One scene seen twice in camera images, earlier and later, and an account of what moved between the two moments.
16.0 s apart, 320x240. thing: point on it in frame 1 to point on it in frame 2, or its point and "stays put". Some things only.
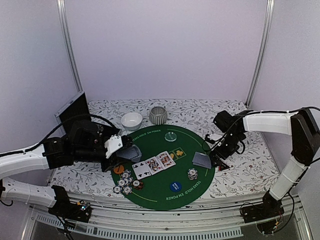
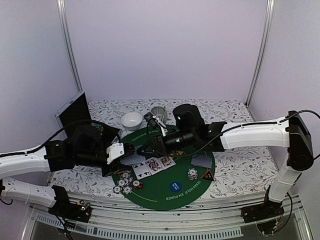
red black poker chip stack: (137, 184) stays put
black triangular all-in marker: (224, 166) to (208, 175)
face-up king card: (166, 160) stays put
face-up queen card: (154, 165) stays put
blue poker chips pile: (124, 184) stays put
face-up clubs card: (141, 170) stays put
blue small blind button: (176, 186) stays put
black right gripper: (224, 155) to (159, 144)
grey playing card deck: (133, 153) to (133, 159)
